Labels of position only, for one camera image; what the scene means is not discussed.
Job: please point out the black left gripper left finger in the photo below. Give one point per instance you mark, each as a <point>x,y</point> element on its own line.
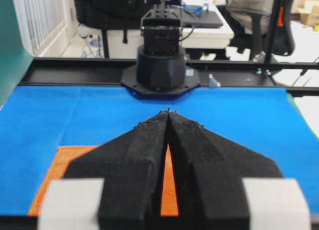
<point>116,186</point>

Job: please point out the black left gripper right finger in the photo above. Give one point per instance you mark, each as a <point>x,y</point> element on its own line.
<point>222,185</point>

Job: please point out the orange towel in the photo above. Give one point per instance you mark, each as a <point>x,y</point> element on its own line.
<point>65,154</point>

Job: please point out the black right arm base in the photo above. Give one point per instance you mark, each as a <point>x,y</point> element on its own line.
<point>164,75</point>

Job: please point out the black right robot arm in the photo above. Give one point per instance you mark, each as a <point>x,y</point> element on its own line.
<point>161,28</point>

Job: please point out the blue table cloth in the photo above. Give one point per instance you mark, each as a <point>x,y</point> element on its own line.
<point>37,120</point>

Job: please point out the white desk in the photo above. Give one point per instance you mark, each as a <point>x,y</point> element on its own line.
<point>201,38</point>

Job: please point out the black office chair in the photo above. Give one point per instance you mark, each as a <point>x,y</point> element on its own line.
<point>277,41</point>

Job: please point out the green side curtain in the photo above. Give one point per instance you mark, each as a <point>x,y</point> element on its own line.
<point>14,59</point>

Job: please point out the black backpack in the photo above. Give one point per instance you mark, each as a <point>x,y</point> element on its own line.
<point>111,14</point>

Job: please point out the seated person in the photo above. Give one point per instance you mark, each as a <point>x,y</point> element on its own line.
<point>245,20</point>

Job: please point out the cardboard box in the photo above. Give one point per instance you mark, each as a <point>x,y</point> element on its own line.
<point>309,14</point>

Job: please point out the black aluminium frame rail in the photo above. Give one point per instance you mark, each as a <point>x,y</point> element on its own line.
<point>120,72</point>

